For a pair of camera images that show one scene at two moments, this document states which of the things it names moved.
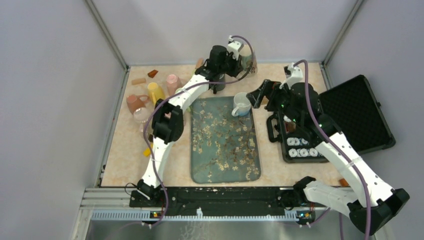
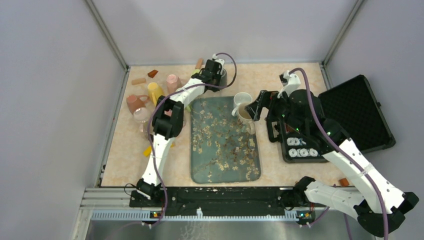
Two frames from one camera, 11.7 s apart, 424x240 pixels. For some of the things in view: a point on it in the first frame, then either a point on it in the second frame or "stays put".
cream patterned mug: (249, 61) → (244, 120)
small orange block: (343, 182) stays put
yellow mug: (155, 92) stays put
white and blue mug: (242, 104) stays put
